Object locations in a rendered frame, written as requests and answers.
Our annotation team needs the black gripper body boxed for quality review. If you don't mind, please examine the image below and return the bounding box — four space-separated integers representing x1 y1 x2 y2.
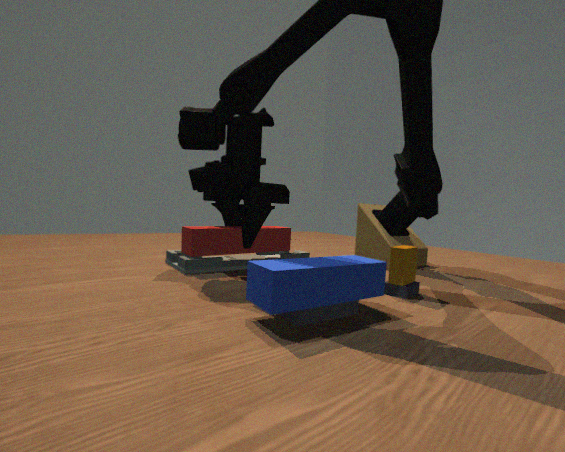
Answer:
203 148 290 206

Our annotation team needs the blue rectangular bar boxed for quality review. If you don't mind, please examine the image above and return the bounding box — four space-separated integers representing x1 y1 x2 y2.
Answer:
246 255 387 314

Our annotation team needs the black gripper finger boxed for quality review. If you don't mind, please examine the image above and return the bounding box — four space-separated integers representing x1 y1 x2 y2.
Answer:
211 203 242 226
233 204 275 249

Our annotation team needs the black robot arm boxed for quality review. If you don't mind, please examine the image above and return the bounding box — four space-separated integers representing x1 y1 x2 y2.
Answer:
178 0 443 236

